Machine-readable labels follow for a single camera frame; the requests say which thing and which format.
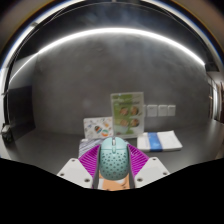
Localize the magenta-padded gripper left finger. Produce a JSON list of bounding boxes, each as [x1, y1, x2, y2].
[[56, 143, 103, 189]]

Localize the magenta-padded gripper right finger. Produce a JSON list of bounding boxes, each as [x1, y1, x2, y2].
[[127, 143, 171, 189]]

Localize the mint green computer mouse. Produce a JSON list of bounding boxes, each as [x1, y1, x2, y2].
[[98, 136, 131, 181]]

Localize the grey striped book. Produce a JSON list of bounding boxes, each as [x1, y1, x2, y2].
[[77, 137, 103, 159]]

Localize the white book with blue band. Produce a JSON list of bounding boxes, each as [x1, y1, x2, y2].
[[136, 130, 184, 153]]

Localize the white ceiling light strip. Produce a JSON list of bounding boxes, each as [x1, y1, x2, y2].
[[8, 27, 207, 84]]

